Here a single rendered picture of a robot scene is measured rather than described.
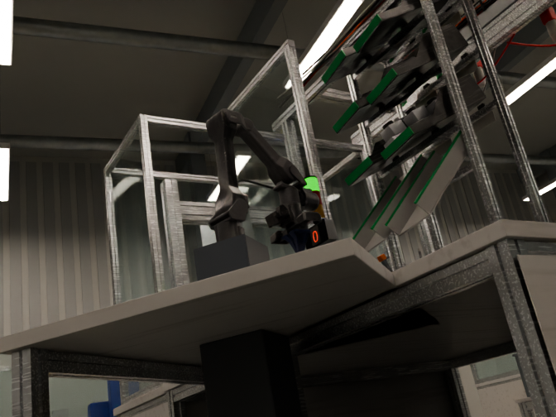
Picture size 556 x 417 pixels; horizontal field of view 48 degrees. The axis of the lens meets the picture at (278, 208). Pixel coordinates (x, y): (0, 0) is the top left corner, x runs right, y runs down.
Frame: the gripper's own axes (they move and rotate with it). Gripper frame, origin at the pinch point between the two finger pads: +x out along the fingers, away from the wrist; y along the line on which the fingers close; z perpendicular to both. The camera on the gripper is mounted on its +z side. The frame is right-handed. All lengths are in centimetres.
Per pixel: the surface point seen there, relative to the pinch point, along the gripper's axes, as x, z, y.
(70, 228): -325, -146, -787
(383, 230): 8.3, -1.1, 32.9
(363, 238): 5.7, -5.4, 20.9
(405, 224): 7.9, -5.6, 36.0
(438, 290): 30, 13, 57
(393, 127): -15.0, -4.0, 41.4
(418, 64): -29, -10, 49
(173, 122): -87, -5, -82
